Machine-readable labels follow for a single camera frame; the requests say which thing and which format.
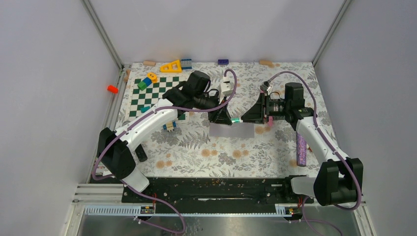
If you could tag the green white chessboard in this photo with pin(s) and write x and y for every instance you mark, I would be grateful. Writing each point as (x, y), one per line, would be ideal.
(138, 99)

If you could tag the green cube block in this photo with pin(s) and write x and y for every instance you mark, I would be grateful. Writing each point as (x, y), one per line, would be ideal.
(142, 85)

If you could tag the wooden cylinder peg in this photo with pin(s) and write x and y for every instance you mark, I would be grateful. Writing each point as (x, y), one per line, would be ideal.
(266, 63)
(149, 63)

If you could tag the black grey microphone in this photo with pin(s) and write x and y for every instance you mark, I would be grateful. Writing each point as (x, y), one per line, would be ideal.
(140, 153)

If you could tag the red cylinder block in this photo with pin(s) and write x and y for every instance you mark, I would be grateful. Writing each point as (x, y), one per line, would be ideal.
(112, 89)

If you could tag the blue cube block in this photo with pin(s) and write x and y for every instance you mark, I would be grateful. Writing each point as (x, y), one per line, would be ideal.
(147, 81)

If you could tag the yellow triangle toy block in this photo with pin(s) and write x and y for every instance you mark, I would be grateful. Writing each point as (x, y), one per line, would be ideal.
(172, 67)

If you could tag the floral patterned table mat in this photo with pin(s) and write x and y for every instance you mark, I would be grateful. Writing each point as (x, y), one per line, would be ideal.
(189, 151)

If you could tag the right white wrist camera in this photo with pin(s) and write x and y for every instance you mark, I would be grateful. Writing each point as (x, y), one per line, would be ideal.
(266, 88)

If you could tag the teal small block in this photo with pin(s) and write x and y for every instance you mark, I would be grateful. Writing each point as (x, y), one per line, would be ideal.
(144, 109)

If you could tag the pink marker pen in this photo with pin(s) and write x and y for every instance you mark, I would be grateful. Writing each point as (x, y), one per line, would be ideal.
(270, 121)

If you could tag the right wooden cylinder peg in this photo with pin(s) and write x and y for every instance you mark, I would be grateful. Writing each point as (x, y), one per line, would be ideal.
(266, 63)

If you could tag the left wooden cylinder peg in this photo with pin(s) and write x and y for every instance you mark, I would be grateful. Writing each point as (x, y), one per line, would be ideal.
(149, 63)

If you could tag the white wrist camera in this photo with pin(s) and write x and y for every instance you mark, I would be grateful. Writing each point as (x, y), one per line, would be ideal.
(266, 88)
(225, 88)

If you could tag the purple glitter microphone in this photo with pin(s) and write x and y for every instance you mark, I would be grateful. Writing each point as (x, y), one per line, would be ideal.
(301, 151)

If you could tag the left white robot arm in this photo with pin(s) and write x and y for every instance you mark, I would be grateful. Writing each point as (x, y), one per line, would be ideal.
(118, 149)

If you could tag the dark blue lego brick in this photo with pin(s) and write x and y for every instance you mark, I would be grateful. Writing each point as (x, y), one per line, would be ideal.
(223, 61)

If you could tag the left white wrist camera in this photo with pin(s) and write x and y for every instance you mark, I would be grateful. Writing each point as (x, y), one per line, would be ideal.
(225, 88)

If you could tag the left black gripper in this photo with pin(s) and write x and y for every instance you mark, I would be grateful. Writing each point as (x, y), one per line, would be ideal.
(221, 116)

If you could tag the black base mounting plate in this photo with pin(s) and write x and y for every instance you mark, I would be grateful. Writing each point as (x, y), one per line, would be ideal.
(223, 195)

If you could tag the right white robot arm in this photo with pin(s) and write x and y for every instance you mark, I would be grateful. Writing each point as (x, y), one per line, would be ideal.
(339, 178)

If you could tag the orange ring toy block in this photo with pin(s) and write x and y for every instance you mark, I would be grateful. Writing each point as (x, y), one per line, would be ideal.
(153, 77)

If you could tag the wooden toy car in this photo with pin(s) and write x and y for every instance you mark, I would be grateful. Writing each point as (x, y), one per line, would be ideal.
(170, 126)

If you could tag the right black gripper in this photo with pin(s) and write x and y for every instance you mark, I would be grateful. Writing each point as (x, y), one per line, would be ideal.
(256, 115)

